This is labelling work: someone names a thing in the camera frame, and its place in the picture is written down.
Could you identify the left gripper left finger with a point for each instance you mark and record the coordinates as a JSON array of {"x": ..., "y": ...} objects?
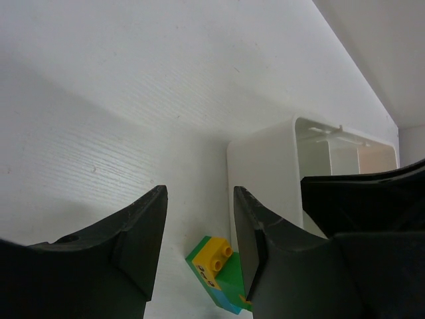
[{"x": 106, "y": 270}]

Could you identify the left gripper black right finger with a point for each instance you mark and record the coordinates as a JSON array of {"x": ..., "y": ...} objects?
[{"x": 369, "y": 263}]

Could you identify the green yellow blue lego stack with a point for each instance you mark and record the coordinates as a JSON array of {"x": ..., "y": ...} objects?
[{"x": 218, "y": 269}]

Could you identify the white divided container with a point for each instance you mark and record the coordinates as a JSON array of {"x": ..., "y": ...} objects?
[{"x": 271, "y": 163}]

